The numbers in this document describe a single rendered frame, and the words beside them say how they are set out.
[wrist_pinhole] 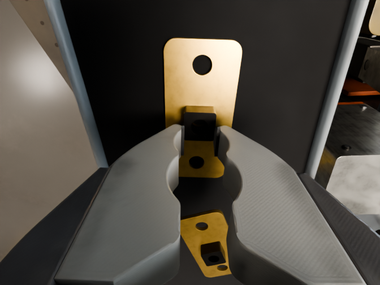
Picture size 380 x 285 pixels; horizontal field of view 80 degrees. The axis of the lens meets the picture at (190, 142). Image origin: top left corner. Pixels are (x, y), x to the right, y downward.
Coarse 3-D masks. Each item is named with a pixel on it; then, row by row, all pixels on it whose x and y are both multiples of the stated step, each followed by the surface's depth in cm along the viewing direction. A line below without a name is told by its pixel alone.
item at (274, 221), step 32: (224, 128) 11; (224, 160) 11; (256, 160) 9; (256, 192) 7; (288, 192) 7; (256, 224) 6; (288, 224) 6; (320, 224) 6; (256, 256) 6; (288, 256) 5; (320, 256) 5
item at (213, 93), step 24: (168, 48) 11; (192, 48) 11; (216, 48) 11; (240, 48) 11; (168, 72) 12; (192, 72) 12; (216, 72) 12; (168, 96) 12; (192, 96) 12; (216, 96) 12; (168, 120) 13; (192, 120) 12; (216, 120) 13; (192, 144) 14; (192, 168) 15; (216, 168) 15
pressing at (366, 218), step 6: (378, 108) 31; (360, 216) 41; (366, 216) 41; (372, 216) 40; (378, 216) 40; (366, 222) 41; (372, 222) 41; (378, 222) 41; (372, 228) 42; (378, 228) 42
